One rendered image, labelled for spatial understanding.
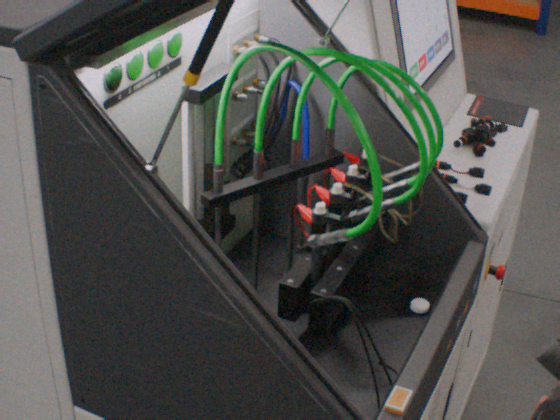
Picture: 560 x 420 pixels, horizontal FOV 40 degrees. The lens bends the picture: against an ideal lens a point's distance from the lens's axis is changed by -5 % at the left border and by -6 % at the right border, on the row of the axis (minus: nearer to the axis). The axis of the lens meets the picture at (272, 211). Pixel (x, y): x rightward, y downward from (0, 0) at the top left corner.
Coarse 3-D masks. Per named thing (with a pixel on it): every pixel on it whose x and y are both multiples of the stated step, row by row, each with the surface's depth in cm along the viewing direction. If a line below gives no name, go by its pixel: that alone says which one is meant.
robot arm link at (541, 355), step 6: (558, 330) 100; (552, 336) 101; (558, 336) 97; (546, 342) 101; (552, 342) 98; (558, 342) 96; (540, 348) 101; (546, 348) 98; (552, 348) 97; (558, 348) 96; (540, 354) 98; (546, 354) 97; (552, 354) 97; (558, 354) 96; (540, 360) 98; (546, 360) 97; (552, 360) 97; (558, 360) 96; (546, 366) 98; (552, 366) 97; (558, 366) 97; (552, 372) 98; (558, 372) 97; (558, 378) 98
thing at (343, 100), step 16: (256, 48) 126; (272, 48) 123; (288, 48) 121; (240, 64) 131; (304, 64) 119; (224, 96) 137; (336, 96) 116; (224, 112) 139; (352, 112) 115; (368, 144) 114; (368, 160) 115; (368, 224) 119
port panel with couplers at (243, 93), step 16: (256, 16) 162; (240, 32) 157; (256, 32) 164; (240, 48) 156; (256, 64) 168; (240, 80) 163; (256, 80) 168; (240, 96) 161; (256, 96) 172; (240, 112) 167; (240, 128) 169; (240, 144) 166
